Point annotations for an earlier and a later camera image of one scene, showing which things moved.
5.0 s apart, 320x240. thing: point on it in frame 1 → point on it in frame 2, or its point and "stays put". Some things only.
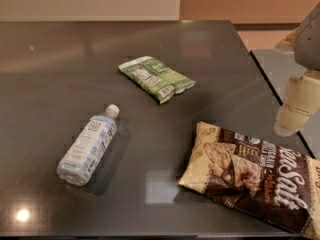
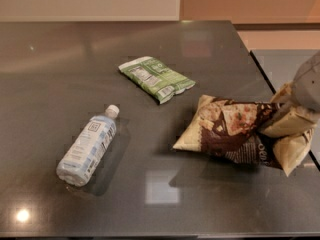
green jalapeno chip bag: x=155 y=77 stays put
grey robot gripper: x=309 y=39 → x=308 y=85
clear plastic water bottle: x=87 y=147 stays put
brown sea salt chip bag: x=267 y=180 → x=233 y=129
